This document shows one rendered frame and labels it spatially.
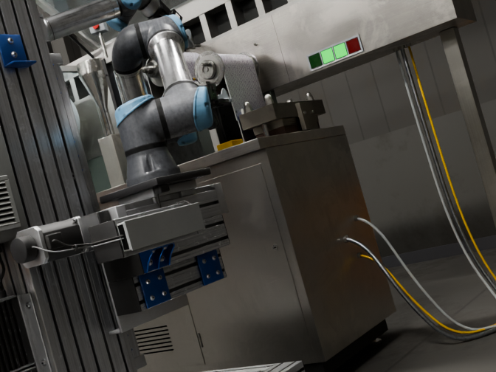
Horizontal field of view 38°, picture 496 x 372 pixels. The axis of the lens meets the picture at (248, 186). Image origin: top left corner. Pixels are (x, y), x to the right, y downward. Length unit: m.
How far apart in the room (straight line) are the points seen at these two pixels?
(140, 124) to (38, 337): 0.60
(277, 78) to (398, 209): 2.13
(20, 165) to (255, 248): 1.00
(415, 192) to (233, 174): 2.56
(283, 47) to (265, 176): 0.80
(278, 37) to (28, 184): 1.57
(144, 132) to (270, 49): 1.31
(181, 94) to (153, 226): 0.45
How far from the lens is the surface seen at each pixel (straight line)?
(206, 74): 2.92
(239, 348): 2.74
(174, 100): 1.98
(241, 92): 2.96
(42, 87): 2.02
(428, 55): 4.90
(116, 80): 3.14
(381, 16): 2.94
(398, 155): 5.00
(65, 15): 2.50
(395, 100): 4.99
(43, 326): 1.86
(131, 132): 1.97
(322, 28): 3.05
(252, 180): 2.54
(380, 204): 5.10
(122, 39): 2.34
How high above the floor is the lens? 0.69
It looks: 1 degrees up
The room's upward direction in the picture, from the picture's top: 16 degrees counter-clockwise
